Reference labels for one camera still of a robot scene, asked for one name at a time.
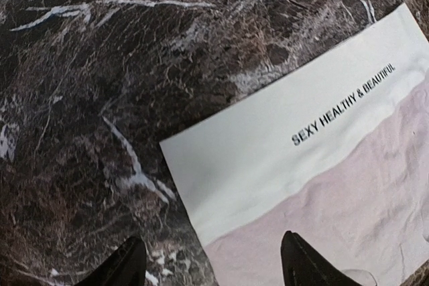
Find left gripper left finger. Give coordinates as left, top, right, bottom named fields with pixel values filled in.
left=76, top=236, right=147, bottom=286

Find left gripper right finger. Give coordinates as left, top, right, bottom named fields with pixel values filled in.
left=280, top=230, right=359, bottom=286

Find pink white underwear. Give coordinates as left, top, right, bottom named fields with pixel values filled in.
left=160, top=4, right=428, bottom=285

